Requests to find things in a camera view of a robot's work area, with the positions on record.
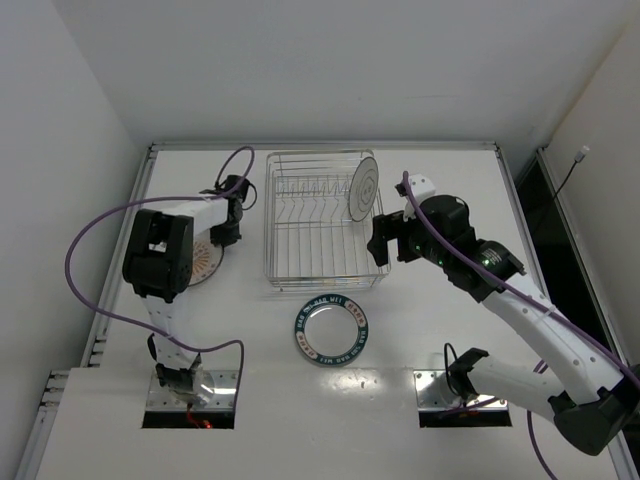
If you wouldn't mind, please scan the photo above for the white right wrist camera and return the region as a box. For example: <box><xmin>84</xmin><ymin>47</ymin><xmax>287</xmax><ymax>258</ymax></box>
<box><xmin>395</xmin><ymin>174</ymin><xmax>436</xmax><ymax>203</ymax></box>

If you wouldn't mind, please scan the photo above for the metal wire dish rack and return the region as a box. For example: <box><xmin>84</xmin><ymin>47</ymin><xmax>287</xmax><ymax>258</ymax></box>
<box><xmin>264</xmin><ymin>149</ymin><xmax>390</xmax><ymax>292</ymax></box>

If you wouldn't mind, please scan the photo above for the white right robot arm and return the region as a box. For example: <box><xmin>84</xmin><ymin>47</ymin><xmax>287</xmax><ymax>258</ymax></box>
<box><xmin>367</xmin><ymin>195</ymin><xmax>639</xmax><ymax>456</ymax></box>

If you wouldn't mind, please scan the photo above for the metal base plate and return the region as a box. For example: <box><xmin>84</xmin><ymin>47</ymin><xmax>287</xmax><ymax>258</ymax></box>
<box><xmin>145</xmin><ymin>370</ymin><xmax>238</xmax><ymax>413</ymax></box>
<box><xmin>413</xmin><ymin>370</ymin><xmax>509</xmax><ymax>414</ymax></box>

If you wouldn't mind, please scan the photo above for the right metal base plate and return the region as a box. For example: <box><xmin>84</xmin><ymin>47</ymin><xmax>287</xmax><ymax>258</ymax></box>
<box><xmin>413</xmin><ymin>370</ymin><xmax>509</xmax><ymax>414</ymax></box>

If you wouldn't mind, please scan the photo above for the plate with orange sunburst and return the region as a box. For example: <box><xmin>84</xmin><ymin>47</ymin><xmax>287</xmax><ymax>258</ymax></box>
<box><xmin>189</xmin><ymin>232</ymin><xmax>224</xmax><ymax>287</ymax></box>

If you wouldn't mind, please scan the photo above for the white plate with green rings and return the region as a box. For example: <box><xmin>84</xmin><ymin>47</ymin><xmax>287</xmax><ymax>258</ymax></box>
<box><xmin>348</xmin><ymin>156</ymin><xmax>379</xmax><ymax>222</ymax></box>

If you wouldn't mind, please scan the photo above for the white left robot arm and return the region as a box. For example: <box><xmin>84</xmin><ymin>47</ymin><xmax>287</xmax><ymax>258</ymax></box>
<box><xmin>122</xmin><ymin>175</ymin><xmax>255</xmax><ymax>406</ymax></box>

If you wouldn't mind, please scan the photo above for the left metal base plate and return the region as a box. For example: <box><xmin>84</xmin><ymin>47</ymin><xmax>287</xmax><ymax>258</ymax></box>
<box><xmin>145</xmin><ymin>370</ymin><xmax>238</xmax><ymax>413</ymax></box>

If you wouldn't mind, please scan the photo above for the plate with dark green rim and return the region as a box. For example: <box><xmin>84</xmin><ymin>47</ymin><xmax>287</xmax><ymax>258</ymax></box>
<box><xmin>294</xmin><ymin>293</ymin><xmax>369</xmax><ymax>367</ymax></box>

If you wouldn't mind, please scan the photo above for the black wall cable with plug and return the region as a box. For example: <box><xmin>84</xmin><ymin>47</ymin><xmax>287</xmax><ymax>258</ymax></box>
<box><xmin>552</xmin><ymin>145</ymin><xmax>591</xmax><ymax>201</ymax></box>

